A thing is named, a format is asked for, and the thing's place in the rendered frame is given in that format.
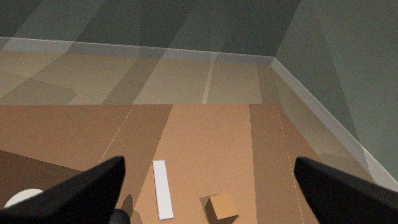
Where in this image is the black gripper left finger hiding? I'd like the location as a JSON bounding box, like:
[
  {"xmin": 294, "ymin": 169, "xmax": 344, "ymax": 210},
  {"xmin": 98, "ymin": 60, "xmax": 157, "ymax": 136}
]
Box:
[{"xmin": 0, "ymin": 156, "xmax": 126, "ymax": 224}]

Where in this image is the tan cube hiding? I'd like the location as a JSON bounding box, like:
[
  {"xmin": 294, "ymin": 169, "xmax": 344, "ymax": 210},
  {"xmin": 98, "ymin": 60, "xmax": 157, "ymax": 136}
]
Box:
[{"xmin": 205, "ymin": 192, "xmax": 240, "ymax": 224}]

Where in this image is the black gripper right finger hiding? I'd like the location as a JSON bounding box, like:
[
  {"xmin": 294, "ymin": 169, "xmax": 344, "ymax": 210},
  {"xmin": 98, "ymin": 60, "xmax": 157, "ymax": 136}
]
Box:
[{"xmin": 294, "ymin": 156, "xmax": 398, "ymax": 224}]

